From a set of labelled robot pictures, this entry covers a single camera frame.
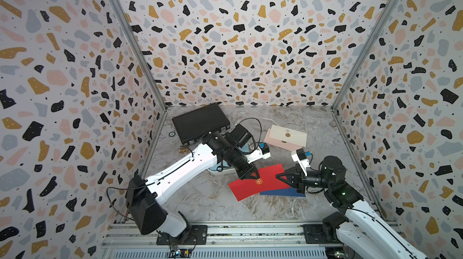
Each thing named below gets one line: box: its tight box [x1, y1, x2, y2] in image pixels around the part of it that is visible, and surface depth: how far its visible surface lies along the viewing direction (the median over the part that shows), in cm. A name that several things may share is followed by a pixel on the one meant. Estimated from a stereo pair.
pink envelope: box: [263, 128, 303, 152], surface depth 106 cm
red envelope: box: [227, 163, 290, 202], surface depth 69 cm
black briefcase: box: [171, 102, 231, 145], surface depth 110 cm
